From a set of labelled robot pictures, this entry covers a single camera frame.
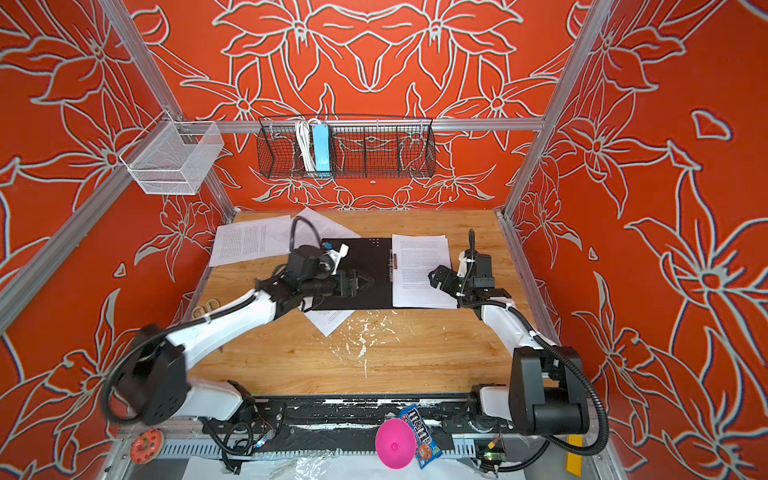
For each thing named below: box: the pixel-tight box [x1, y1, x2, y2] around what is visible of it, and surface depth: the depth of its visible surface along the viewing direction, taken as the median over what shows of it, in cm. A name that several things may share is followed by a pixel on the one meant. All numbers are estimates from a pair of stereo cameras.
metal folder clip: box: [388, 248, 398, 283], surface depth 103 cm
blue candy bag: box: [398, 404, 443, 469], surface depth 72 cm
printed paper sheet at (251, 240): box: [209, 215, 291, 267], surface depth 112 cm
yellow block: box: [566, 435, 583, 477], surface depth 67 cm
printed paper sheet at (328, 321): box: [303, 310, 356, 337], surface depth 92 cm
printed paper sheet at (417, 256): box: [391, 234, 458, 310], surface depth 106 cm
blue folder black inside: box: [311, 238, 394, 310], surface depth 72 cm
